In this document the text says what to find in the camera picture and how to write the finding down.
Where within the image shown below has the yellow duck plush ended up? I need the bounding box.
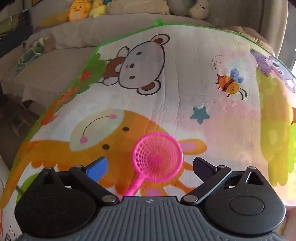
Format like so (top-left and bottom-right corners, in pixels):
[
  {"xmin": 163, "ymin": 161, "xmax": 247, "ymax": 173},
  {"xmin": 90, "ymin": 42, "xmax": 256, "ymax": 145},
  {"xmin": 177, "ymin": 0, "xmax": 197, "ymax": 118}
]
[{"xmin": 67, "ymin": 0, "xmax": 92, "ymax": 23}]

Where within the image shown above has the green cloth toy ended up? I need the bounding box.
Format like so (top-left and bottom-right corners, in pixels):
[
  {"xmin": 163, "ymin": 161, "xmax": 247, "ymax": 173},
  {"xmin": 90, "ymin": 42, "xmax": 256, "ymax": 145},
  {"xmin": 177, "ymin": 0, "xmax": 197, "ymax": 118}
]
[{"xmin": 18, "ymin": 38, "xmax": 50, "ymax": 65}]

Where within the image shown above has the beige sofa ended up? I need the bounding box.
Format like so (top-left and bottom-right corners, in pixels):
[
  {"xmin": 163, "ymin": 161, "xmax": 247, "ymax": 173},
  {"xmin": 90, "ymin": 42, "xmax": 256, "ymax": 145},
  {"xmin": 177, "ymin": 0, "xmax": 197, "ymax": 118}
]
[{"xmin": 0, "ymin": 0, "xmax": 289, "ymax": 109}]

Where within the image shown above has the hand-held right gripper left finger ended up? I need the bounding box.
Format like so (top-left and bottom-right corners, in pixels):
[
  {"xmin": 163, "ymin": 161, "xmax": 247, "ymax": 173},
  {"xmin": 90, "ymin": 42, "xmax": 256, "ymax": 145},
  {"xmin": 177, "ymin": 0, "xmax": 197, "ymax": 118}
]
[{"xmin": 35, "ymin": 157, "xmax": 119, "ymax": 206}]

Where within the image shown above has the white plush toy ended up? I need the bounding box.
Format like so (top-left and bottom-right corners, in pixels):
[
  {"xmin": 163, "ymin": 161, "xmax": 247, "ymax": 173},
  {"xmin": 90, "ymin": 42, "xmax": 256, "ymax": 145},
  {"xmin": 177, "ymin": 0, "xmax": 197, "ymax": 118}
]
[{"xmin": 188, "ymin": 0, "xmax": 211, "ymax": 20}]

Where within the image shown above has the printed cartoon play mat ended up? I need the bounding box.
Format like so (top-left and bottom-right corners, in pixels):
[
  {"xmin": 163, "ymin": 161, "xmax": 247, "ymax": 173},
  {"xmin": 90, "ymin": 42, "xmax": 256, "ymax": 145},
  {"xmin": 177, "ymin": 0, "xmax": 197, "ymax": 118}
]
[{"xmin": 0, "ymin": 22, "xmax": 296, "ymax": 241}]

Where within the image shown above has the small yellow plush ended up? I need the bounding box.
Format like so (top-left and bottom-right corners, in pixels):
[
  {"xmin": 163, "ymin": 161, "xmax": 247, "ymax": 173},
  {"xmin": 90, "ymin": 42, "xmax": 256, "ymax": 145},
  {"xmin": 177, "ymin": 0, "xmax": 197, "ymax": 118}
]
[{"xmin": 89, "ymin": 0, "xmax": 108, "ymax": 18}]

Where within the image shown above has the pink toy net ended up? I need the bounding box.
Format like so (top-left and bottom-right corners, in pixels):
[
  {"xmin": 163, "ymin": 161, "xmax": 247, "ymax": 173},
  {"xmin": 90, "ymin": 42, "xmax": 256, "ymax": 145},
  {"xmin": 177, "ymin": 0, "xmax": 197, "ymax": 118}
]
[{"xmin": 126, "ymin": 133, "xmax": 184, "ymax": 197}]

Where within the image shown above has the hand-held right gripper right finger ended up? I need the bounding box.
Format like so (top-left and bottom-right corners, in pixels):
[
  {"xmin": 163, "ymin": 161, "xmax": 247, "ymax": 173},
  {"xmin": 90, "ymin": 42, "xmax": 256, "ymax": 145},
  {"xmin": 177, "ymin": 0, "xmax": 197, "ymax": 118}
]
[{"xmin": 180, "ymin": 157, "xmax": 267, "ymax": 206}]

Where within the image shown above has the beige pillow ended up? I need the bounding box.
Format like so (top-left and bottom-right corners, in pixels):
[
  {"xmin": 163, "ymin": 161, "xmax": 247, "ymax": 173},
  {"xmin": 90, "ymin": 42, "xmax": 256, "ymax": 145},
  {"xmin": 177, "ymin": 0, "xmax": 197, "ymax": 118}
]
[{"xmin": 105, "ymin": 0, "xmax": 173, "ymax": 16}]

